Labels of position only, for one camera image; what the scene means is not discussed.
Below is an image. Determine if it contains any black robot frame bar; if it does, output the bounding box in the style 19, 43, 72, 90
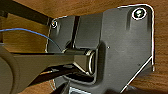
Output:
0, 0, 52, 26

